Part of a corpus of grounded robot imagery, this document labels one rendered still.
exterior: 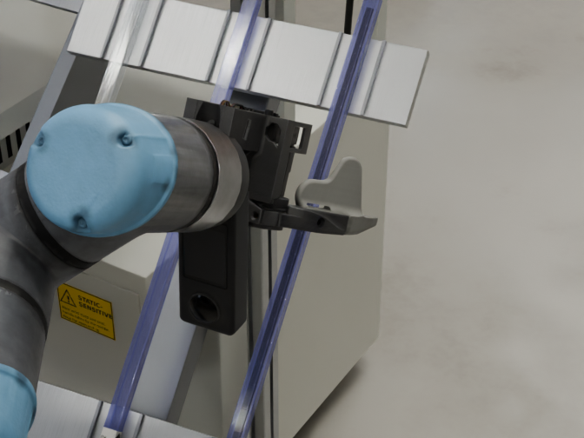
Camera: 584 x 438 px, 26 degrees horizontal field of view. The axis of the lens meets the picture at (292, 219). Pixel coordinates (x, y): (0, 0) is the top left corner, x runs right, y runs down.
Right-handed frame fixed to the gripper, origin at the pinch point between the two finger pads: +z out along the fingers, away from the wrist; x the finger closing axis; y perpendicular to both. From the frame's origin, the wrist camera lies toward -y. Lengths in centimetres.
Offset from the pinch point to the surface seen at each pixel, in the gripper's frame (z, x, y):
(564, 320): 149, -7, -19
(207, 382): 14.8, 9.6, -19.5
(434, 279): 150, 20, -18
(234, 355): 16.3, 8.0, -16.5
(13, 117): 53, 61, -1
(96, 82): 19.5, 30.8, 6.5
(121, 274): 40, 34, -16
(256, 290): 63, 25, -17
